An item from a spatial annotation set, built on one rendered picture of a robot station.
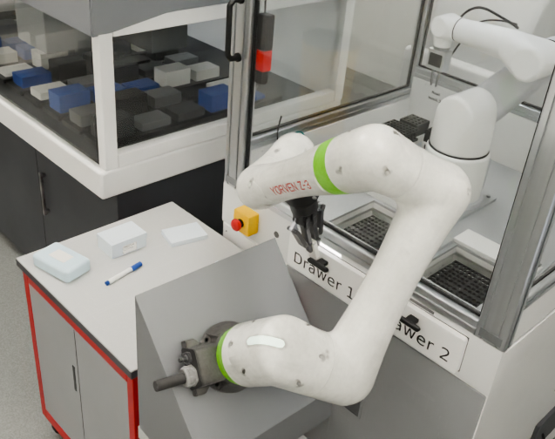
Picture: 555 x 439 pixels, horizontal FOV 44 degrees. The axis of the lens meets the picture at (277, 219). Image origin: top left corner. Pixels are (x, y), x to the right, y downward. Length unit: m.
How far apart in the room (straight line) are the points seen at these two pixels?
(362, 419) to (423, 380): 0.32
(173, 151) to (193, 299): 1.12
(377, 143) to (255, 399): 0.62
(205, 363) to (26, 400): 1.53
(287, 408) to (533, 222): 0.66
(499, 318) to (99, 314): 1.05
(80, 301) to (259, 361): 0.87
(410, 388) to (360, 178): 0.87
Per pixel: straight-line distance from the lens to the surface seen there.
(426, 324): 1.80
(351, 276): 1.90
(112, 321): 1.95
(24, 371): 2.96
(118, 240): 2.17
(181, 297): 1.45
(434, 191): 1.30
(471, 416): 1.89
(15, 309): 3.27
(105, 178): 2.37
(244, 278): 1.53
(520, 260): 1.59
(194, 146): 2.55
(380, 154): 1.22
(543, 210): 1.53
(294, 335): 1.28
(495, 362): 1.75
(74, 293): 2.06
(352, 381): 1.36
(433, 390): 1.92
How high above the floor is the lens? 2.01
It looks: 31 degrees down
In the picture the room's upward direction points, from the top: 5 degrees clockwise
